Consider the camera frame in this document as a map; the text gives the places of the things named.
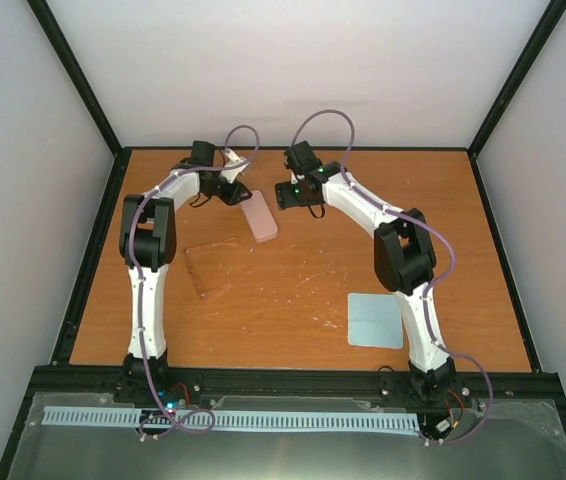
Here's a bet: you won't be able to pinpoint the pink glasses case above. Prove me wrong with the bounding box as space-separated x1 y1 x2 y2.
240 190 278 243

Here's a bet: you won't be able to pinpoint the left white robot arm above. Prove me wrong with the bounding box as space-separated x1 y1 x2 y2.
119 141 252 403

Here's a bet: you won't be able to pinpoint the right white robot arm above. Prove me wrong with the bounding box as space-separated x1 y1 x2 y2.
275 141 456 403

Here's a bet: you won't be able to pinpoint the transparent brown sunglasses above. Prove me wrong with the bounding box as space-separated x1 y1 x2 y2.
183 237 254 300

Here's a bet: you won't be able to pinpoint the light blue cleaning cloth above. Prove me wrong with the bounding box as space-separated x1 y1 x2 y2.
347 293 404 350

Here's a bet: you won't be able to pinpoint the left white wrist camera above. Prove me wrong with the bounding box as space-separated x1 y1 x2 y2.
221 148 251 183

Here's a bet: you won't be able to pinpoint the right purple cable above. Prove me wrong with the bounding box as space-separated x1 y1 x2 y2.
292 110 494 446

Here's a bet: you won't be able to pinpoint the purple cable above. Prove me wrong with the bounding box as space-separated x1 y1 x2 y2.
130 124 261 442
292 110 494 446

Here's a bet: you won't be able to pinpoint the black aluminium frame rail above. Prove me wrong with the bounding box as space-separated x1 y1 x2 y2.
26 365 566 408

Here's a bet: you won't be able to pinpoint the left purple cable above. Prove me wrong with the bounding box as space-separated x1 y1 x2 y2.
130 124 261 442

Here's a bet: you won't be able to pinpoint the slotted grey cable duct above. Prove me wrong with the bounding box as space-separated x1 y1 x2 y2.
40 406 419 436

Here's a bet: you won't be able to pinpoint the metal base plate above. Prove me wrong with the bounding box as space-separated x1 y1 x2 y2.
4 394 566 479

